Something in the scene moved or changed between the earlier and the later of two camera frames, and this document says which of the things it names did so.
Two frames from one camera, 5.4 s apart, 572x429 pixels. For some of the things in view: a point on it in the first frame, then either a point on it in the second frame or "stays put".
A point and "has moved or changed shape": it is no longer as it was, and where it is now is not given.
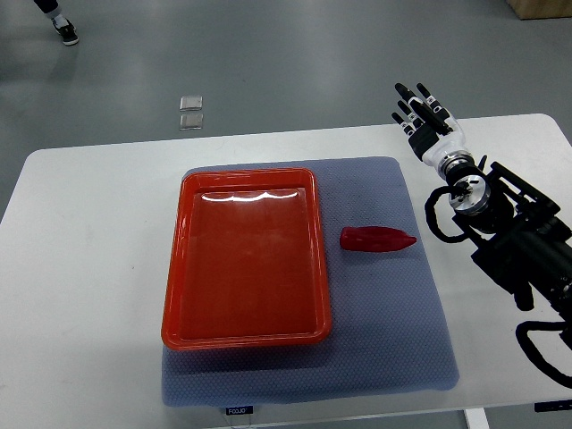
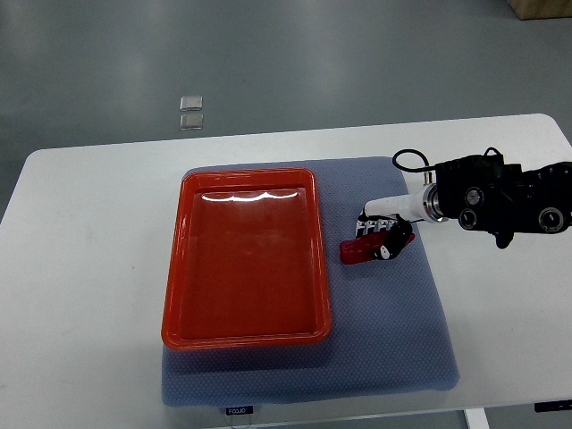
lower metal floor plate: [190, 121] stays put
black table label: [239, 410] stays put
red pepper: [374, 239] has moved or changed shape
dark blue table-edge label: [553, 406] stays put
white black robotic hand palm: [430, 146] → [407, 206]
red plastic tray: [246, 263] stays put
